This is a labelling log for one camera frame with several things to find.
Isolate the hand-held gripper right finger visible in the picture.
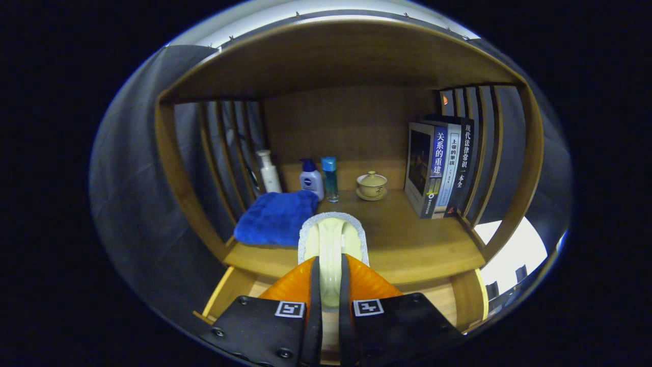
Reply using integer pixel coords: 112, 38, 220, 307
339, 254, 465, 367

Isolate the wooden cabinet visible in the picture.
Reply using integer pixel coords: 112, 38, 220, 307
154, 19, 545, 286

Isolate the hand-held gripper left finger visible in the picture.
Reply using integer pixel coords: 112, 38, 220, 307
200, 256, 322, 367

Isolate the white bottle with blue cap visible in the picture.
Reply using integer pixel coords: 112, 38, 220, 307
299, 159, 325, 201

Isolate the book with blue spine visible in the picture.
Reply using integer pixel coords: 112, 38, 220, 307
405, 121, 447, 219

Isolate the book with black spine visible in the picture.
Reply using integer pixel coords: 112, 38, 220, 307
443, 116, 475, 217

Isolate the book with pale spine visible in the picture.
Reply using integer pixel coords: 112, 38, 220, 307
433, 124, 462, 219

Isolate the wooden drawer with black knob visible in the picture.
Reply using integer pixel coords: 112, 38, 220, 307
193, 265, 490, 365

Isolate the teal blue bottle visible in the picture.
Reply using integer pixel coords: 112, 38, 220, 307
321, 156, 340, 203

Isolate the white pump bottle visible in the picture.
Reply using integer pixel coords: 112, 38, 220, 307
256, 150, 282, 194

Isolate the wooden countertop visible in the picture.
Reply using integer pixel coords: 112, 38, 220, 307
223, 190, 486, 285

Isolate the beige lidded teacup with saucer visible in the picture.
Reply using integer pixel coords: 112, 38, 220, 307
356, 171, 388, 201

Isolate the white side cabinet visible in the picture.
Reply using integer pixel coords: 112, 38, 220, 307
474, 217, 548, 311

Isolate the blue towel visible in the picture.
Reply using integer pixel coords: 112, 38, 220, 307
234, 190, 320, 248

